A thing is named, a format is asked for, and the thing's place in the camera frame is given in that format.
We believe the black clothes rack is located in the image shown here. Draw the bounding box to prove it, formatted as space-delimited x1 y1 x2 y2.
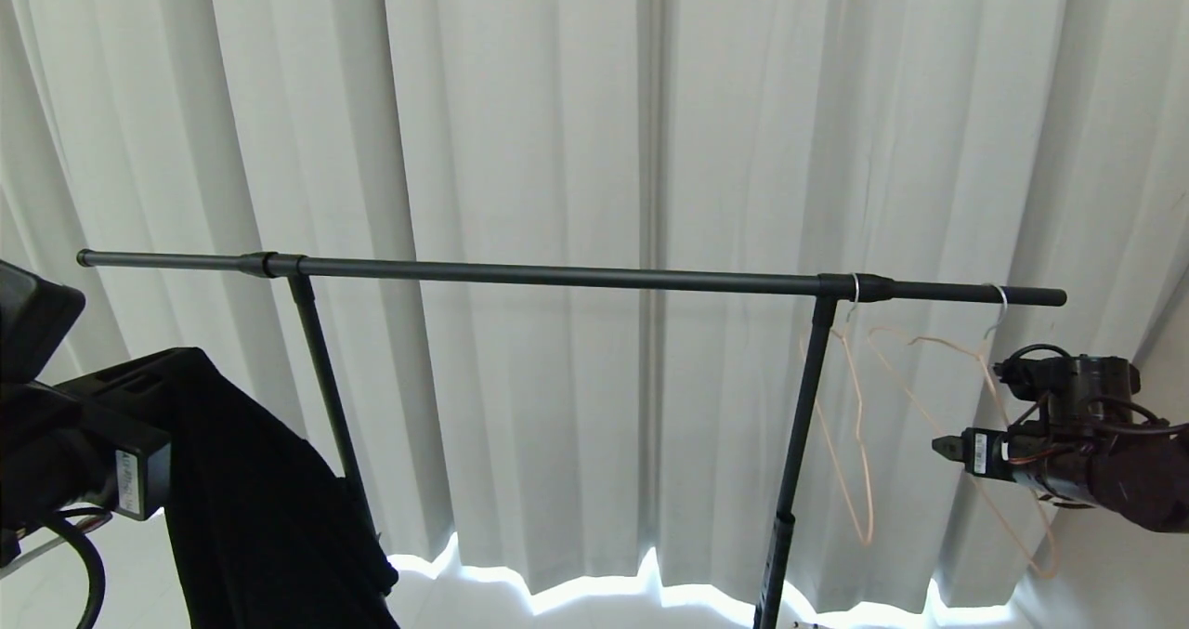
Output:
76 249 1068 629

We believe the white curtain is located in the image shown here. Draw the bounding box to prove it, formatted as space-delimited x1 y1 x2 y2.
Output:
0 0 1189 613

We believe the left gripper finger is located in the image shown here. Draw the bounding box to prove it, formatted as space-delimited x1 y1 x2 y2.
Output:
54 347 203 428

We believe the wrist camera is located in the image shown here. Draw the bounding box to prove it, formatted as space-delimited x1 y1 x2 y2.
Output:
0 259 86 384
992 343 1071 405

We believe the black short-sleeved shirt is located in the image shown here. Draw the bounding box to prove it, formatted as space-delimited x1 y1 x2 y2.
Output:
163 347 401 629

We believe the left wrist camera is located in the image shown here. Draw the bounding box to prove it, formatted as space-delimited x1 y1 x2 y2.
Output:
0 259 86 384

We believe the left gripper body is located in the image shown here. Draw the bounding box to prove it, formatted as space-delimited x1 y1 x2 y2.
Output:
0 383 174 523

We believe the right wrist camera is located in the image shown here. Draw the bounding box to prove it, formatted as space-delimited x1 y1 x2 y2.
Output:
992 343 1071 405

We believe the black cable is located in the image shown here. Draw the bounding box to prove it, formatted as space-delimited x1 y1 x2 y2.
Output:
37 510 108 629

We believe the pink clothes hanger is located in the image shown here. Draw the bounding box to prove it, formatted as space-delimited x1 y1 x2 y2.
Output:
867 283 1062 581
797 274 877 547

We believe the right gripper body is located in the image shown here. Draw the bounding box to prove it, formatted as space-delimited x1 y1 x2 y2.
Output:
961 427 1092 505

